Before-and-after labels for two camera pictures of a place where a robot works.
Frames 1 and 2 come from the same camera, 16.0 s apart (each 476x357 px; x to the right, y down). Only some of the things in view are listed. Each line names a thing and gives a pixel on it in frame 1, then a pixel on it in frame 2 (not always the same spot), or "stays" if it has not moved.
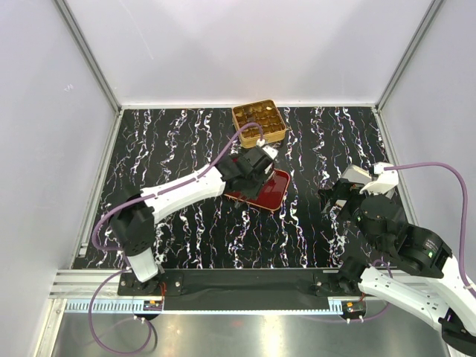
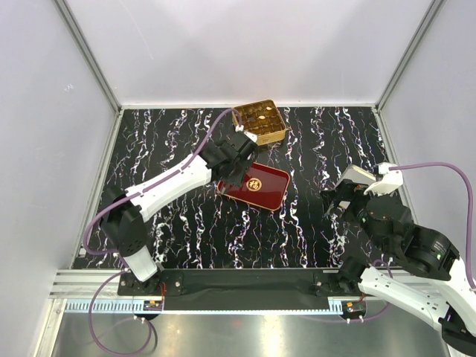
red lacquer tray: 273,193 stays
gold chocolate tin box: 265,112 stays
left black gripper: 252,192 to 236,181
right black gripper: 343,190 stays
